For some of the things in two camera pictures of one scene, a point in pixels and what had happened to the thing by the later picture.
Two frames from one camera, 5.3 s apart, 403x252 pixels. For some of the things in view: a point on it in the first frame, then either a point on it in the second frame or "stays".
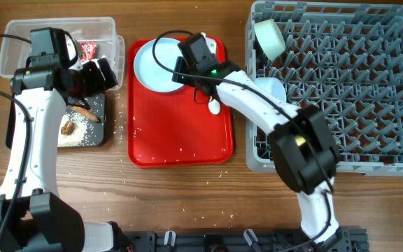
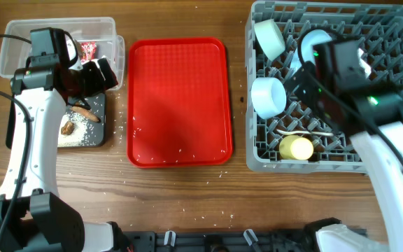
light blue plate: (152, 75) → (310, 38)
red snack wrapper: (88, 50) stays
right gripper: (180, 66) → (303, 91)
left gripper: (97, 85) stays
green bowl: (270, 38) stays
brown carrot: (85, 113) stays
